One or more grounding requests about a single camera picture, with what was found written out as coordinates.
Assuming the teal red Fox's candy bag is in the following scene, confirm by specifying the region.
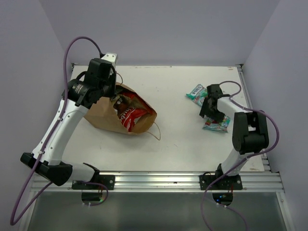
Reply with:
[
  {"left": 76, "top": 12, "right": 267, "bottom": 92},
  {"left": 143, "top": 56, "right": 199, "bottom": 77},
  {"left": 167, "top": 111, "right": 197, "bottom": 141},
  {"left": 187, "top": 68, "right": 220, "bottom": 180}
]
[{"left": 203, "top": 116, "right": 230, "bottom": 133}]

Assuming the brown white chips bag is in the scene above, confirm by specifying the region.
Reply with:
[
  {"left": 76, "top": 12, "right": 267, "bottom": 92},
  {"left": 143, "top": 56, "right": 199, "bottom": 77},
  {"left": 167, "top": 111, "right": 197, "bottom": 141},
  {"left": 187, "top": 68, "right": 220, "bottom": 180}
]
[{"left": 113, "top": 95, "right": 135, "bottom": 114}]

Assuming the brown paper bag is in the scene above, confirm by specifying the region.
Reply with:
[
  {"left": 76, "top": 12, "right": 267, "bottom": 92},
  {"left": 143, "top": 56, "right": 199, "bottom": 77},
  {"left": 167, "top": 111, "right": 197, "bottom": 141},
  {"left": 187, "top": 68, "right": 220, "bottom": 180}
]
[{"left": 84, "top": 82, "right": 161, "bottom": 140}]

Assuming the red orange snack bag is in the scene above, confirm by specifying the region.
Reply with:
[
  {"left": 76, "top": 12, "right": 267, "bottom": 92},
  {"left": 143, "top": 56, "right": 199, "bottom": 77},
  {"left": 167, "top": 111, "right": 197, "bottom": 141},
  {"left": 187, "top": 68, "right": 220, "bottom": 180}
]
[{"left": 120, "top": 90, "right": 154, "bottom": 115}]

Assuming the red cassava chips bag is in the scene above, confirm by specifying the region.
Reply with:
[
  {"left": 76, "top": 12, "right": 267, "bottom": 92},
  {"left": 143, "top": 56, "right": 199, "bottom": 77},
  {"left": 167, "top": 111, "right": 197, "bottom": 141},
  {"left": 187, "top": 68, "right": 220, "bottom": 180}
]
[{"left": 119, "top": 107, "right": 148, "bottom": 132}]

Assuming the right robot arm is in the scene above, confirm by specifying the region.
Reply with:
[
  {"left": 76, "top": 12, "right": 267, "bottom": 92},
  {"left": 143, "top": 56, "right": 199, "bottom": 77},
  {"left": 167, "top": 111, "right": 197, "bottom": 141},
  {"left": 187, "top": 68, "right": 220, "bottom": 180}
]
[{"left": 199, "top": 84, "right": 269, "bottom": 190}]

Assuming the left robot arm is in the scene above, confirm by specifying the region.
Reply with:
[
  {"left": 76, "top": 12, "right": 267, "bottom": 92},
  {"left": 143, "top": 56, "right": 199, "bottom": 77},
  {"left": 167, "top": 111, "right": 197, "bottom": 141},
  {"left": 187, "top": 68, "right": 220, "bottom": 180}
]
[{"left": 20, "top": 53, "right": 117, "bottom": 189}]

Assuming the mint green Fox's candy bag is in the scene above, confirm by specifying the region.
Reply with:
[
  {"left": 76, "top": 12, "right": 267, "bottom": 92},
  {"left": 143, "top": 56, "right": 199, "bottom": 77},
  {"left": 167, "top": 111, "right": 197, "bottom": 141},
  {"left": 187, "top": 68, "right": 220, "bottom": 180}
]
[{"left": 186, "top": 84, "right": 207, "bottom": 106}]

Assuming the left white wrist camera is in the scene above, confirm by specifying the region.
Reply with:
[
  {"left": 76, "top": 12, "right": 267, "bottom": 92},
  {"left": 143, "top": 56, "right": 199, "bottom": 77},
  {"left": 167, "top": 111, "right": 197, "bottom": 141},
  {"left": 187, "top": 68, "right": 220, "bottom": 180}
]
[{"left": 101, "top": 52, "right": 118, "bottom": 67}]

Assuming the aluminium right side rail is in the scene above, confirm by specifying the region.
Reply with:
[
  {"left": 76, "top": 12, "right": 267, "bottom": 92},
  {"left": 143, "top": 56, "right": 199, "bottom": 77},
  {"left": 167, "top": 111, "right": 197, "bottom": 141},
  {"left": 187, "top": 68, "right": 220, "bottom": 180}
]
[{"left": 236, "top": 64, "right": 273, "bottom": 171}]

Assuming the aluminium rail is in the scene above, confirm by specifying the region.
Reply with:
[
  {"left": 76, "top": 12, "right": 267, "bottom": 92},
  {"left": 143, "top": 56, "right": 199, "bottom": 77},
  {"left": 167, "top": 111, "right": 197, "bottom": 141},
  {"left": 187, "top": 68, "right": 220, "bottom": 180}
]
[
  {"left": 236, "top": 64, "right": 273, "bottom": 171},
  {"left": 33, "top": 170, "right": 284, "bottom": 193}
]

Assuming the aluminium front rail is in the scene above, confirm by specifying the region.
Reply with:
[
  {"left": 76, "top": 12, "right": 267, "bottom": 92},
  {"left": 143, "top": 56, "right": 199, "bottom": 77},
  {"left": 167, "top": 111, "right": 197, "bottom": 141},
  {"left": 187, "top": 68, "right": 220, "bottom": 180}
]
[{"left": 33, "top": 170, "right": 284, "bottom": 193}]

